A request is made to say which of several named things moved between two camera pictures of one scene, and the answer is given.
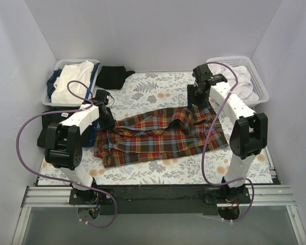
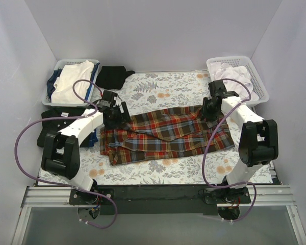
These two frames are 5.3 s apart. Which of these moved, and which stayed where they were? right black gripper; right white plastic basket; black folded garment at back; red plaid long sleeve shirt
Moved: right black gripper
Stayed: red plaid long sleeve shirt; black folded garment at back; right white plastic basket
